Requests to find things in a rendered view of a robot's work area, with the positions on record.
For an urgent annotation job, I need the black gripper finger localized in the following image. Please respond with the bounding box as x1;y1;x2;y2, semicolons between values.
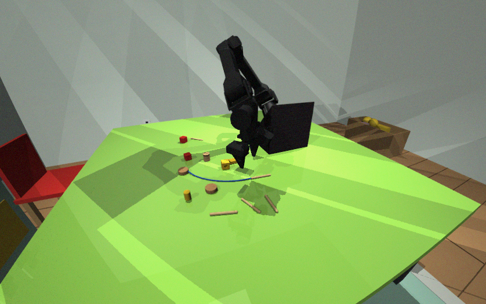
232;152;249;169
249;140;259;157

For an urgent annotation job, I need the yellow cylinder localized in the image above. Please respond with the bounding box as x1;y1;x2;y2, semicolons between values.
183;190;191;201

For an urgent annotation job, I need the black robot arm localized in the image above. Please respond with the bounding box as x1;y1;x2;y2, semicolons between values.
216;35;278;147

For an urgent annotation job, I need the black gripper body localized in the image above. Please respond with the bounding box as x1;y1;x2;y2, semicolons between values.
226;120;260;157

